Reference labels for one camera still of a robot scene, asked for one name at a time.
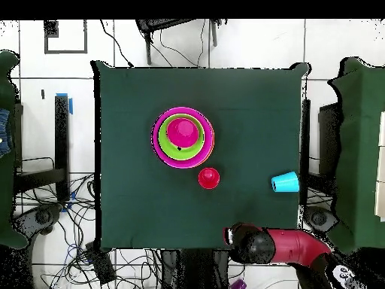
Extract black power strip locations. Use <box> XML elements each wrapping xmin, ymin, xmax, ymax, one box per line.
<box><xmin>83</xmin><ymin>242</ymin><xmax>117</xmax><ymax>285</ymax></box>

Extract dark green tablecloth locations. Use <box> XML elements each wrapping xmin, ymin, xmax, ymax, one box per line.
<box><xmin>90</xmin><ymin>59</ymin><xmax>311</xmax><ymax>252</ymax></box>

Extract blue cup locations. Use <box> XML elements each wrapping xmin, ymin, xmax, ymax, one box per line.
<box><xmin>271</xmin><ymin>171</ymin><xmax>301</xmax><ymax>193</ymax></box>

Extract black cable with plug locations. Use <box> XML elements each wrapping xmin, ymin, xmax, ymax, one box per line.
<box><xmin>99</xmin><ymin>20</ymin><xmax>135</xmax><ymax>68</ymax></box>

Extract tangled cables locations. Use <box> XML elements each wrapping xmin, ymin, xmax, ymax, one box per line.
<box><xmin>14</xmin><ymin>172</ymin><xmax>163</xmax><ymax>289</ymax></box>

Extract small pink-red bowl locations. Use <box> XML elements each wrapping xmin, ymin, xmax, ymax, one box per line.
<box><xmin>165</xmin><ymin>117</ymin><xmax>200</xmax><ymax>149</ymax></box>

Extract black swivel chair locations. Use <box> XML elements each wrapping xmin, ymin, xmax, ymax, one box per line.
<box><xmin>13</xmin><ymin>204</ymin><xmax>65</xmax><ymax>239</ymax></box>
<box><xmin>302</xmin><ymin>205</ymin><xmax>338</xmax><ymax>239</ymax></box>

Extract green side table cloth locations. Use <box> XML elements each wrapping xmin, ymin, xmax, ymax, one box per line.
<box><xmin>0</xmin><ymin>50</ymin><xmax>30</xmax><ymax>251</ymax></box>
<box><xmin>326</xmin><ymin>56</ymin><xmax>385</xmax><ymax>254</ymax></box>

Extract blue denim fabric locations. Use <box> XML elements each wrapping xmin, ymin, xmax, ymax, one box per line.
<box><xmin>0</xmin><ymin>108</ymin><xmax>14</xmax><ymax>159</ymax></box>

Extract white box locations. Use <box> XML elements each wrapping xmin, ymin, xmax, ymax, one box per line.
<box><xmin>374</xmin><ymin>110</ymin><xmax>385</xmax><ymax>223</ymax></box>

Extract green bowl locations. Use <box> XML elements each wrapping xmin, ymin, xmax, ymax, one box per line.
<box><xmin>158</xmin><ymin>113</ymin><xmax>206</xmax><ymax>161</ymax></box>

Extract red cup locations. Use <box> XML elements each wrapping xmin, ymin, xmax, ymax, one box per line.
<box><xmin>198</xmin><ymin>167</ymin><xmax>221</xmax><ymax>190</ymax></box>

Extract blue tape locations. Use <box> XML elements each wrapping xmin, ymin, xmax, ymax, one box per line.
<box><xmin>56</xmin><ymin>92</ymin><xmax>74</xmax><ymax>115</ymax></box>

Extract black table frame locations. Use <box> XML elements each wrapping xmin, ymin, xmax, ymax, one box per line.
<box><xmin>14</xmin><ymin>94</ymin><xmax>71</xmax><ymax>203</ymax></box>

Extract large pink bowl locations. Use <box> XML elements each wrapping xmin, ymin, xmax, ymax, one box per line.
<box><xmin>150</xmin><ymin>106</ymin><xmax>215</xmax><ymax>169</ymax></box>

